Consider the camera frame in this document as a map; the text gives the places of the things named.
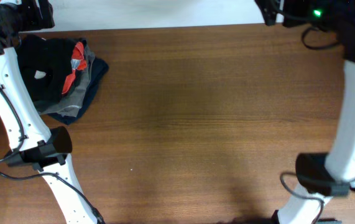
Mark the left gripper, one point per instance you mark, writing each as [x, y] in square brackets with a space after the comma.
[35, 22]

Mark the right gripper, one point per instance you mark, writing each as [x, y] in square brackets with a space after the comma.
[275, 7]

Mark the black t-shirt with logo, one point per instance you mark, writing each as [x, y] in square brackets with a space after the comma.
[45, 64]

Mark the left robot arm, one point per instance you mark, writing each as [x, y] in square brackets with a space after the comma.
[31, 142]

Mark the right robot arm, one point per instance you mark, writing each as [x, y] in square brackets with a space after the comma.
[321, 176]

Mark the red folded shirt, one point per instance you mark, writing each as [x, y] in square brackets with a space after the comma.
[78, 62]

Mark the navy folded garment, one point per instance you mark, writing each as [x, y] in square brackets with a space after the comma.
[99, 69]

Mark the grey folded garment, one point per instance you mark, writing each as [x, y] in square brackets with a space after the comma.
[70, 104]

